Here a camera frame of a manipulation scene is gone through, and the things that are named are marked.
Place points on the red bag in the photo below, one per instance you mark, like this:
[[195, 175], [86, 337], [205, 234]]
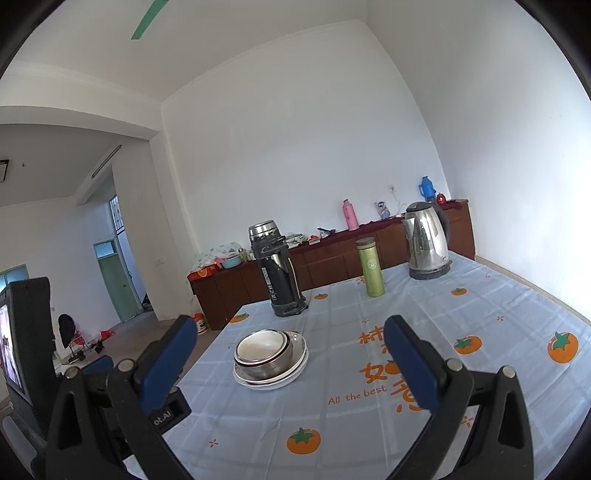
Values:
[[107, 334]]

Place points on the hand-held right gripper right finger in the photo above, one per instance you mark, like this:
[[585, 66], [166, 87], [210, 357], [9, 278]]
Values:
[[411, 364]]

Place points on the large black thermos flask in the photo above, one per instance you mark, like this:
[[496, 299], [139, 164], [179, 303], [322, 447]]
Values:
[[277, 277]]

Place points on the white plastic bucket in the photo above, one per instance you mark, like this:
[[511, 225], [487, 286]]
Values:
[[200, 324]]

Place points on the white plate purple flowers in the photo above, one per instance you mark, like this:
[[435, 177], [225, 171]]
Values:
[[300, 355]]

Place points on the pile of colourful packets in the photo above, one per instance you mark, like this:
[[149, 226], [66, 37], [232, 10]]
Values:
[[304, 239]]

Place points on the pink thermos jug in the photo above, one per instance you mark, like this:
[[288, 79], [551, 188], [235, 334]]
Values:
[[351, 216]]

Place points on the green ceiling fan blade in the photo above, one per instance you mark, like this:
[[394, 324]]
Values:
[[150, 19]]

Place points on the green thermos bottle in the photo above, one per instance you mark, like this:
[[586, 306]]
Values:
[[371, 272]]

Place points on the brown wooden sideboard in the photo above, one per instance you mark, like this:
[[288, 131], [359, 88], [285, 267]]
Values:
[[332, 263]]

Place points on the steel electric kettle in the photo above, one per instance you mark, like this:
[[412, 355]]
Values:
[[425, 244]]

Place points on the teal plastic basin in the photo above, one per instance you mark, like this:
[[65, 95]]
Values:
[[231, 263]]

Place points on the mesh food cover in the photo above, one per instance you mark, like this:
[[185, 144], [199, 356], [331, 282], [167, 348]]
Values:
[[217, 254]]

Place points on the orange box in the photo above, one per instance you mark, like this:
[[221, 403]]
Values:
[[202, 274]]

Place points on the green door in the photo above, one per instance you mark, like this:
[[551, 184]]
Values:
[[117, 281]]

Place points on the window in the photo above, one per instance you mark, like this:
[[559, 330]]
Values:
[[13, 277]]

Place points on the white and blue tissue pack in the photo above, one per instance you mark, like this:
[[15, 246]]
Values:
[[383, 210]]

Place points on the light blue printed tablecloth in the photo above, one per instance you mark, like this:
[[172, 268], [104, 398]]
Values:
[[323, 415]]

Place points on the stainless steel bowl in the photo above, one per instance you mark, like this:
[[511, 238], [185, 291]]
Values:
[[277, 367]]

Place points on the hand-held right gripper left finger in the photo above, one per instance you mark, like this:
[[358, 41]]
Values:
[[171, 364]]

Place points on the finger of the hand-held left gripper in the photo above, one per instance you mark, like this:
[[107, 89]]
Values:
[[99, 364]]

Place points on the cream enamel bowl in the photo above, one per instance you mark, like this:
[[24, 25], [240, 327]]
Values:
[[258, 346]]

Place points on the blue thermos jug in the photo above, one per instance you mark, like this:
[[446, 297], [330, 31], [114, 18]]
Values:
[[427, 189]]

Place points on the black chair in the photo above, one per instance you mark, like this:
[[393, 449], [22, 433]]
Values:
[[67, 330]]

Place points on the white plate red flowers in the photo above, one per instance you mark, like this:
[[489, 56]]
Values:
[[295, 377]]

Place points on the fluorescent tube light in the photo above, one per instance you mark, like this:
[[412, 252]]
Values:
[[107, 161]]

